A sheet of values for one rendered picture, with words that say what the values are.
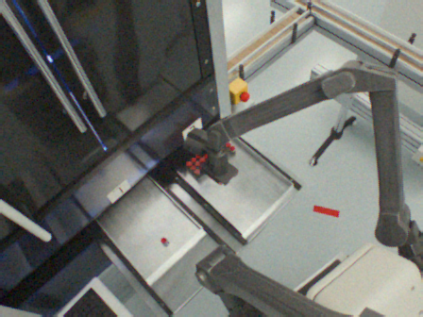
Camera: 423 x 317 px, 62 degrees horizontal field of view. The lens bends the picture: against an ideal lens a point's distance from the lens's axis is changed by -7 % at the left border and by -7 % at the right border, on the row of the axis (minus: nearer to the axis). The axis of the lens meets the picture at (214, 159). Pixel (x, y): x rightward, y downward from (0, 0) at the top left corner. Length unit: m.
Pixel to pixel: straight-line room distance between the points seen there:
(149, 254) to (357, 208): 1.44
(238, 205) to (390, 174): 0.62
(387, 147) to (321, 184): 1.55
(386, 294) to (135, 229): 0.89
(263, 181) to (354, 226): 1.06
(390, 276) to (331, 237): 1.49
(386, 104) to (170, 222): 0.84
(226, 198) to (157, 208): 0.25
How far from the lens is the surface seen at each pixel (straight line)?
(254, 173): 1.39
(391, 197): 0.93
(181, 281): 1.28
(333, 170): 2.46
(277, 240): 2.22
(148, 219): 1.37
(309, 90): 0.86
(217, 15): 1.12
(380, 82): 0.81
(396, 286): 0.79
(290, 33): 1.81
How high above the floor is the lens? 2.12
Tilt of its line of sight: 60 degrees down
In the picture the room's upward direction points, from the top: 9 degrees counter-clockwise
